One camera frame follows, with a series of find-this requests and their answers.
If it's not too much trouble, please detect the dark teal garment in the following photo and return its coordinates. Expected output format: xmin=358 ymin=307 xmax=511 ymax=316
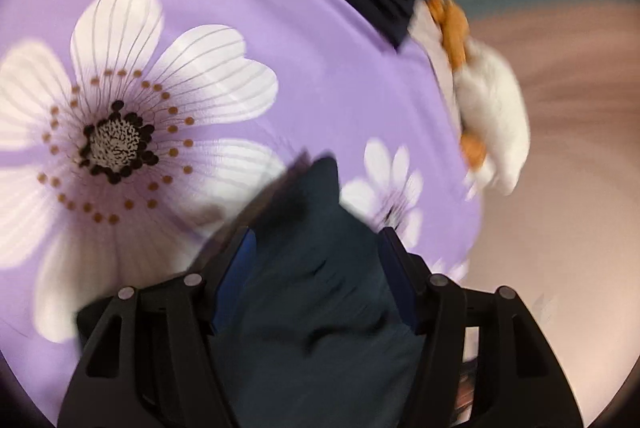
xmin=199 ymin=155 xmax=432 ymax=428

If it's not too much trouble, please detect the purple floral bed sheet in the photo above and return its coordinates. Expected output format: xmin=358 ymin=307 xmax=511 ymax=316
xmin=0 ymin=0 xmax=485 ymax=381

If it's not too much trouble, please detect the white and orange plush blanket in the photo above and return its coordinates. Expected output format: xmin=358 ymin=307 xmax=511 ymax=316
xmin=407 ymin=0 xmax=532 ymax=197

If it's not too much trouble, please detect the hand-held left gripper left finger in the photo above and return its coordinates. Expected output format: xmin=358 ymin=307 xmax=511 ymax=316
xmin=57 ymin=225 xmax=259 ymax=428

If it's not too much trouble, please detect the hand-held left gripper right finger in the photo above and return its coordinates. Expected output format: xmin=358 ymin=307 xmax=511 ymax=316
xmin=377 ymin=227 xmax=584 ymax=428

